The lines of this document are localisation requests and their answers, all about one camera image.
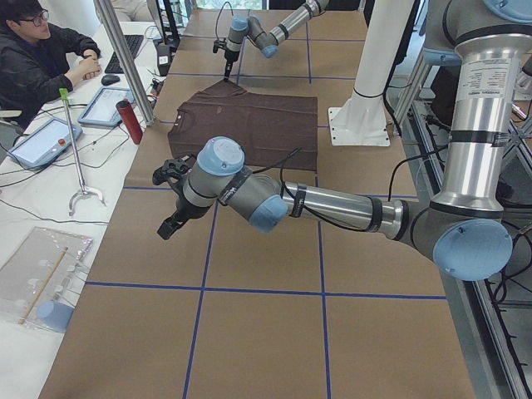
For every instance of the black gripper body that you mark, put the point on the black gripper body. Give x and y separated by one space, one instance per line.
185 206
229 56

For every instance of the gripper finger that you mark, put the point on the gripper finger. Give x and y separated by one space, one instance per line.
170 225
227 73

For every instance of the brown t-shirt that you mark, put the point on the brown t-shirt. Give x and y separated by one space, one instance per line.
268 127

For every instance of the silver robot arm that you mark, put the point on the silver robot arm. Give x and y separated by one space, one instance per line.
267 42
460 230

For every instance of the black box with label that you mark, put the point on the black box with label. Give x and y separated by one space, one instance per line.
164 59

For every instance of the red water bottle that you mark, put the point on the red water bottle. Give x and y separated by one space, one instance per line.
130 121

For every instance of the wooden stick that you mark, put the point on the wooden stick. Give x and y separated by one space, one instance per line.
42 286

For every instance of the black computer mouse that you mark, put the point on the black computer mouse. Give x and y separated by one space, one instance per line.
109 79

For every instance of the far teach pendant tablet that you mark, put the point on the far teach pendant tablet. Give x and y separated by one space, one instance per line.
101 110

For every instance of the teach pendant tablet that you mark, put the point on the teach pendant tablet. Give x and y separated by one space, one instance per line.
101 110
43 146

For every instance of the clear plastic bag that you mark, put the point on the clear plastic bag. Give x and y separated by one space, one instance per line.
24 271

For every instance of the light blue cap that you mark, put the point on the light blue cap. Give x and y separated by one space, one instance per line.
55 315

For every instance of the near teach pendant tablet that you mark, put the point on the near teach pendant tablet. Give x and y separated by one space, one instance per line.
43 146

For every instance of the brown paper table cover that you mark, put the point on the brown paper table cover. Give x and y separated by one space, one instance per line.
221 310

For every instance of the metal reacher grabber tool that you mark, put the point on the metal reacher grabber tool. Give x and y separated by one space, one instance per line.
84 191

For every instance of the person in black jacket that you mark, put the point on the person in black jacket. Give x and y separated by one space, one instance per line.
39 58

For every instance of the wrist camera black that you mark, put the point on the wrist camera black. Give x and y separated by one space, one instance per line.
174 171
219 45

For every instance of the aluminium frame post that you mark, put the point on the aluminium frame post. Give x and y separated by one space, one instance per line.
117 39

